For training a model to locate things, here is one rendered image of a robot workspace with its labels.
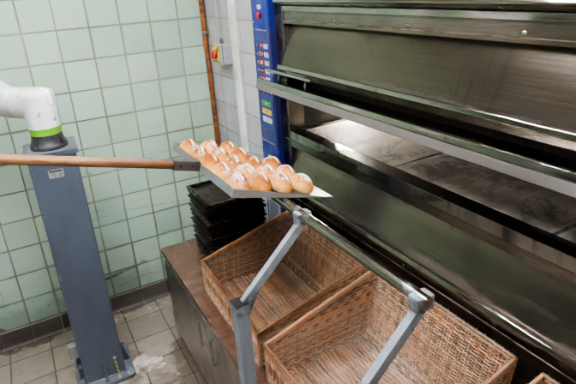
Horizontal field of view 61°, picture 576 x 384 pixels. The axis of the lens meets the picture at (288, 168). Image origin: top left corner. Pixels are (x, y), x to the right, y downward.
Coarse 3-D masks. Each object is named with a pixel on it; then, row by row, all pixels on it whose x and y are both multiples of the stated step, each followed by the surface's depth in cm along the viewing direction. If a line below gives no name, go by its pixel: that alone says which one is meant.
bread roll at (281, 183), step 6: (276, 174) 155; (282, 174) 154; (270, 180) 156; (276, 180) 153; (282, 180) 152; (288, 180) 153; (276, 186) 153; (282, 186) 152; (288, 186) 152; (282, 192) 152; (288, 192) 153
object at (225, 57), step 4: (216, 44) 250; (220, 44) 249; (224, 44) 248; (228, 44) 248; (220, 48) 246; (224, 48) 247; (228, 48) 248; (216, 52) 250; (220, 52) 246; (224, 52) 247; (228, 52) 248; (220, 56) 247; (224, 56) 248; (228, 56) 249; (216, 60) 252; (220, 60) 248; (224, 60) 248; (228, 60) 250; (232, 60) 251; (220, 64) 249; (224, 64) 249
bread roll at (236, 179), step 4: (232, 172) 147; (236, 172) 146; (240, 172) 147; (228, 176) 148; (232, 176) 146; (236, 176) 145; (240, 176) 145; (244, 176) 147; (228, 180) 146; (232, 180) 145; (236, 180) 144; (240, 180) 144; (244, 180) 144; (232, 184) 144; (236, 184) 144; (240, 184) 143; (244, 184) 144; (248, 184) 145; (236, 188) 144; (240, 188) 143; (244, 188) 144; (248, 188) 145
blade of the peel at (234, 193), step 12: (192, 156) 169; (204, 168) 159; (216, 180) 150; (228, 192) 143; (240, 192) 142; (252, 192) 144; (264, 192) 146; (276, 192) 148; (312, 192) 160; (324, 192) 163
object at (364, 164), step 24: (312, 144) 200; (336, 144) 193; (360, 168) 174; (384, 168) 166; (408, 192) 154; (432, 192) 146; (456, 216) 138; (480, 216) 130; (504, 216) 129; (528, 240) 119; (552, 240) 116
